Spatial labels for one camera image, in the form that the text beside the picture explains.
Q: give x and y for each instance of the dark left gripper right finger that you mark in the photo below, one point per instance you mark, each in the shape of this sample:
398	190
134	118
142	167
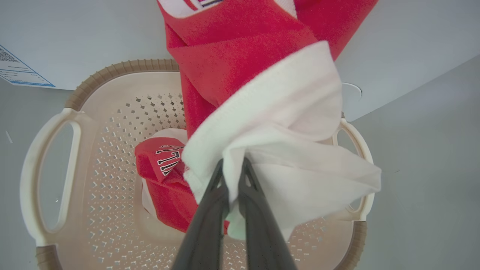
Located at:
262	232

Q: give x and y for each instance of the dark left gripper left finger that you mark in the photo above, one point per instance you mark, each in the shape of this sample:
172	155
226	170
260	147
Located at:
204	225

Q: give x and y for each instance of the red garment with black lettering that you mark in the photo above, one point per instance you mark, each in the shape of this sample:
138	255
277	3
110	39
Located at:
168	195

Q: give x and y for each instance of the red and white garment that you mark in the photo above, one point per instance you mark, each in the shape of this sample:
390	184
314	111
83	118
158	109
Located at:
281	123

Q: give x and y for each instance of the cream perforated laundry basket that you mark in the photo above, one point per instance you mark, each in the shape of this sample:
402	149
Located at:
112	187

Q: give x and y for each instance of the round white filter cover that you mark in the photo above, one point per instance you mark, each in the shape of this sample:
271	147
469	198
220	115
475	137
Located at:
354	92

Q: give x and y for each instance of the blue energy label sticker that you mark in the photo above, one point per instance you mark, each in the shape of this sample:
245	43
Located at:
18	73

